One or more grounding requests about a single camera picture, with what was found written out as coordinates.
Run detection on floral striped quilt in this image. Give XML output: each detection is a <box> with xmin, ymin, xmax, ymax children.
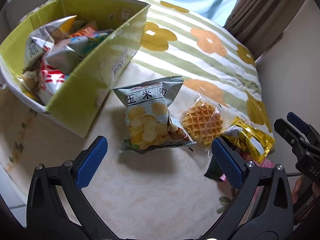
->
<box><xmin>133</xmin><ymin>0</ymin><xmax>272</xmax><ymax>133</ymax></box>

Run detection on person's right hand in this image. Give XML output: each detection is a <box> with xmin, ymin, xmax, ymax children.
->
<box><xmin>292</xmin><ymin>176</ymin><xmax>320</xmax><ymax>204</ymax></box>

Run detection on brown right curtain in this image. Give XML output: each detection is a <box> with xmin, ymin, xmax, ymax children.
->
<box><xmin>223</xmin><ymin>0</ymin><xmax>305</xmax><ymax>59</ymax></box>

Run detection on dark green pouch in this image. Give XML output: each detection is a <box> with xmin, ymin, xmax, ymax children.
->
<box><xmin>204</xmin><ymin>157</ymin><xmax>223</xmax><ymax>182</ymax></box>

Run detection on gold foil snack packet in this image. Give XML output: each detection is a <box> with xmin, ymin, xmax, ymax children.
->
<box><xmin>221</xmin><ymin>116</ymin><xmax>275</xmax><ymax>163</ymax></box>

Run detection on pink marshmallow bag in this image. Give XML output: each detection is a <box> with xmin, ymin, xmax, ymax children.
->
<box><xmin>240</xmin><ymin>152</ymin><xmax>274</xmax><ymax>224</ymax></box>

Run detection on grey corn chips bag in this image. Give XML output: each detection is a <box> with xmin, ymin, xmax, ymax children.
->
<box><xmin>113</xmin><ymin>76</ymin><xmax>196</xmax><ymax>154</ymax></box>

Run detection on yellow-green cardboard box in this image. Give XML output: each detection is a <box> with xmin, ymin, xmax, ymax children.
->
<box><xmin>1</xmin><ymin>0</ymin><xmax>149</xmax><ymax>137</ymax></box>

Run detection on cream floral tablecloth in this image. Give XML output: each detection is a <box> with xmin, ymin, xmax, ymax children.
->
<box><xmin>1</xmin><ymin>88</ymin><xmax>232</xmax><ymax>239</ymax></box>

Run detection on shrimp flakes snack bag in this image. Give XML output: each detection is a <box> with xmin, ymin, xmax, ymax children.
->
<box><xmin>22</xmin><ymin>62</ymin><xmax>68</xmax><ymax>105</ymax></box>

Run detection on packaged round waffle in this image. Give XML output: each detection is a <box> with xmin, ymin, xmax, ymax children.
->
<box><xmin>180</xmin><ymin>95</ymin><xmax>229</xmax><ymax>152</ymax></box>

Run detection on white silver snack bag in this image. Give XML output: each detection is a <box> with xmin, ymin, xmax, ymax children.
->
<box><xmin>22</xmin><ymin>15</ymin><xmax>85</xmax><ymax>75</ymax></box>

